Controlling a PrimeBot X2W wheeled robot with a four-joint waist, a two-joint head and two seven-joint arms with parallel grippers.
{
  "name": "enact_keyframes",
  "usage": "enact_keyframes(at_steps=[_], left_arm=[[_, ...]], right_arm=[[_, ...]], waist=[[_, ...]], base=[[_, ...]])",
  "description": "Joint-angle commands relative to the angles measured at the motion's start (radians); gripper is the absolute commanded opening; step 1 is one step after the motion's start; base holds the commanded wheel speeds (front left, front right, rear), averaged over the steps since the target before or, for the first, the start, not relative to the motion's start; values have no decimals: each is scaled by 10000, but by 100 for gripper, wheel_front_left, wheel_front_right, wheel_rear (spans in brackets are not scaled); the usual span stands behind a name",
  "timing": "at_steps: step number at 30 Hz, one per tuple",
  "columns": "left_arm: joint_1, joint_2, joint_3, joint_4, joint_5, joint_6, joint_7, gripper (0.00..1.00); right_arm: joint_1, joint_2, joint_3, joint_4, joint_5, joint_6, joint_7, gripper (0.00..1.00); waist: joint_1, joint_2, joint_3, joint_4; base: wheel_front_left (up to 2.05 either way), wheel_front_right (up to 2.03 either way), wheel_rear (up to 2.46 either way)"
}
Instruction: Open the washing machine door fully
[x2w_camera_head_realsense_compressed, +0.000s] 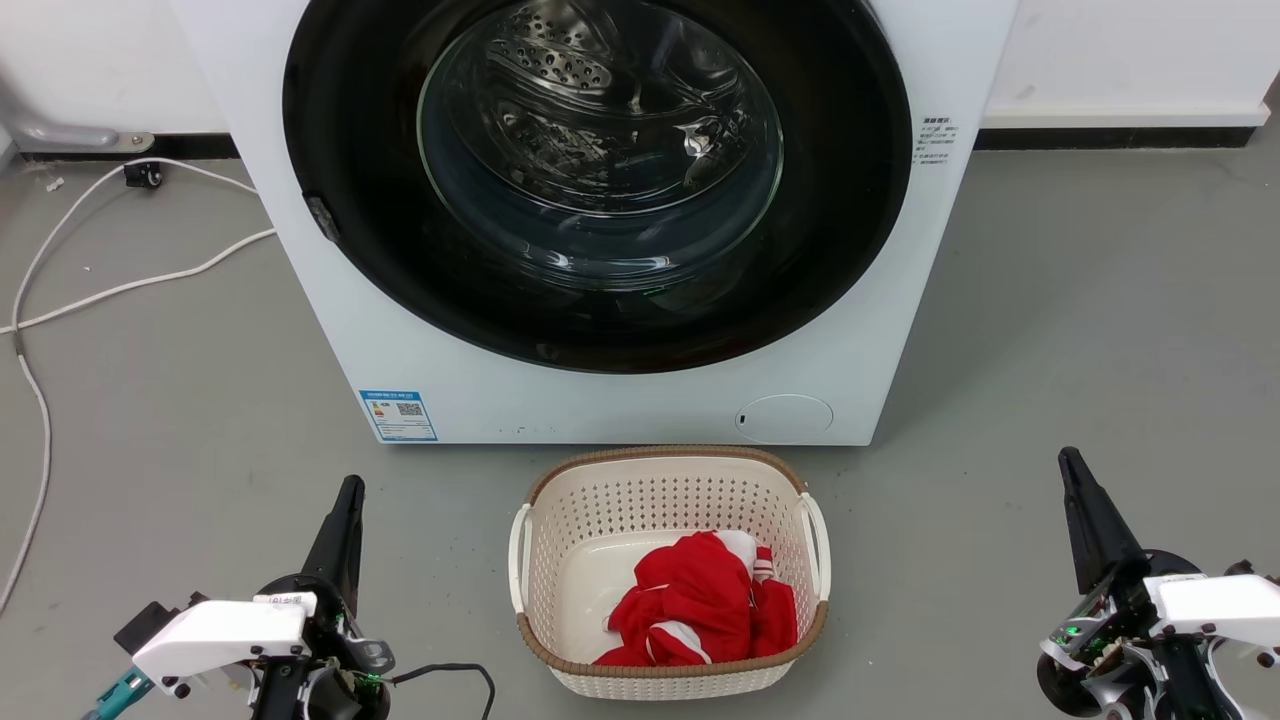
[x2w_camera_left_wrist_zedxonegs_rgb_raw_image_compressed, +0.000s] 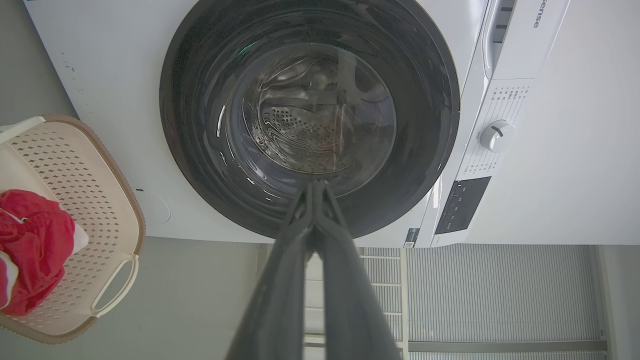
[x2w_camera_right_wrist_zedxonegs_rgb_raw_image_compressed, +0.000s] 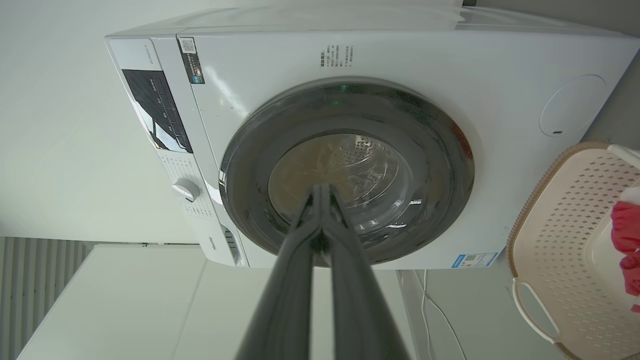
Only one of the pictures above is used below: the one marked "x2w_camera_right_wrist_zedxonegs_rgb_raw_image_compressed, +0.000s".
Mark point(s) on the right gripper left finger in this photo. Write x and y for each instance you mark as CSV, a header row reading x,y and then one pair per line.
x,y
285,300

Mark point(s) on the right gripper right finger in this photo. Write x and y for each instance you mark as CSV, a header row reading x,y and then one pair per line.
x,y
360,310

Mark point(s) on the washer door glass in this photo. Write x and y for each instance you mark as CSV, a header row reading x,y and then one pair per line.
x,y
430,150

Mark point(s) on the white washing machine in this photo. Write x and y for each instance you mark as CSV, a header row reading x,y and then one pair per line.
x,y
450,55

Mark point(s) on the white detergent drawer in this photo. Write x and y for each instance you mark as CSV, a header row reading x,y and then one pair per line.
x,y
222,245

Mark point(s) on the blue energy label sticker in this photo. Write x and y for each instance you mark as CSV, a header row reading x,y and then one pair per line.
x,y
474,260

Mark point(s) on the stainless steel drum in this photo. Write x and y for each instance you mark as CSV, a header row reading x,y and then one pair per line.
x,y
370,170

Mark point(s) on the silver control knob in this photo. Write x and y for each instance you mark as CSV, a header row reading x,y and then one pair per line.
x,y
186,190

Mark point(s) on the white cabinet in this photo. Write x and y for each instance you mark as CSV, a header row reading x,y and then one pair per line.
x,y
125,310

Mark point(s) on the beige perforated laundry basket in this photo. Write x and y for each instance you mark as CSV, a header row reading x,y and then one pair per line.
x,y
560,240

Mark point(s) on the black control display panel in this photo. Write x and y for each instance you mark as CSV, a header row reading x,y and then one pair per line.
x,y
155,105

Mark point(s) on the grey ribbed panel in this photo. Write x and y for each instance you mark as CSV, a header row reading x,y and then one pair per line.
x,y
35,280

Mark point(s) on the black rating sticker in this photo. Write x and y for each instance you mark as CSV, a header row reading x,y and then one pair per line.
x,y
191,62

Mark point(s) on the red and white garment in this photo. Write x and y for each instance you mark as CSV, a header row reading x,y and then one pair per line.
x,y
627,235

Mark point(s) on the round white filter cover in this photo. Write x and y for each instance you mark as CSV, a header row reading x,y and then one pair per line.
x,y
572,106

